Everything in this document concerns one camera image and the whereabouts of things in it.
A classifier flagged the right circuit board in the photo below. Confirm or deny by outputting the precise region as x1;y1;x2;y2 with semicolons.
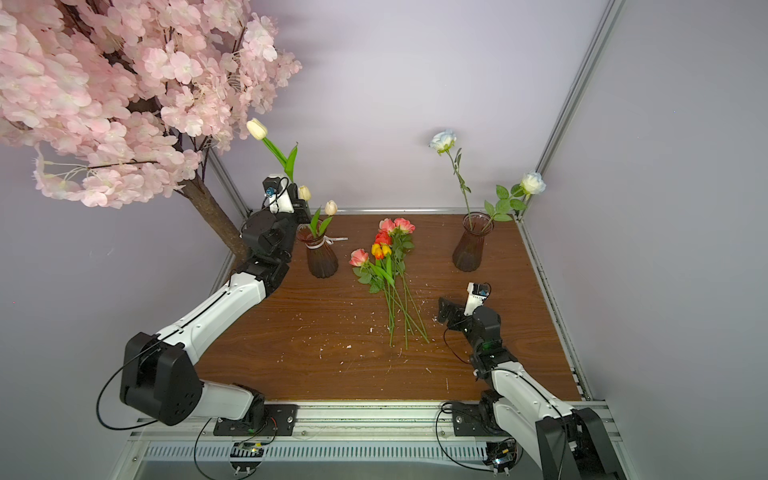
483;438;523;475

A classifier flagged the dark pink glass vase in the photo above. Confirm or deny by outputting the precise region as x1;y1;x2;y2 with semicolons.
452;212;494;272

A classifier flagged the left circuit board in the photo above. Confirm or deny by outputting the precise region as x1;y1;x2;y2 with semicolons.
229;442;265;478

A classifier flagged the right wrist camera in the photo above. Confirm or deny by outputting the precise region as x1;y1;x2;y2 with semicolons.
464;282;491;316

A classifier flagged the orange yellow tulip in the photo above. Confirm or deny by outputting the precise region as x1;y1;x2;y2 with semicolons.
369;239;422;347

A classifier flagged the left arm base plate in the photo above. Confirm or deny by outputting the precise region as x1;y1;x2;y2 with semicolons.
213;403;299;437

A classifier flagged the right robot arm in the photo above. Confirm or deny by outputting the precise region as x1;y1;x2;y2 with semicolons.
438;298;627;479

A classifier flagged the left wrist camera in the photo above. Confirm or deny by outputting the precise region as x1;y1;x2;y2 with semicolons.
263;176;294;214

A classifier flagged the aluminium front rail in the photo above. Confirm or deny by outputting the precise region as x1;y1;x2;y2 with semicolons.
128;400;622;443

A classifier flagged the white rose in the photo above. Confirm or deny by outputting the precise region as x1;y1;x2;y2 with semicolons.
429;129;474;227
484;172;546;222

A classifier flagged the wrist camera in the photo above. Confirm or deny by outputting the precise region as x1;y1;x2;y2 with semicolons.
464;282;491;316
263;176;294;214

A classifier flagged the pink cherry blossom tree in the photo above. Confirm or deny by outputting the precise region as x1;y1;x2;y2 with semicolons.
1;0;301;260

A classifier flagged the dark pink vase with ribbon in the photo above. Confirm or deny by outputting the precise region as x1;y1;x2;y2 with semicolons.
297;224;338;279

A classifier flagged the circuit board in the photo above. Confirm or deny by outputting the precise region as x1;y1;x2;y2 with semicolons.
229;442;265;478
483;438;523;475

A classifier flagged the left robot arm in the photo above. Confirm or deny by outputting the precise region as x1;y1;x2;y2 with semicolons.
114;176;310;429

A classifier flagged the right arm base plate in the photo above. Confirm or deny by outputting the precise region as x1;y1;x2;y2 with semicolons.
449;402;505;437

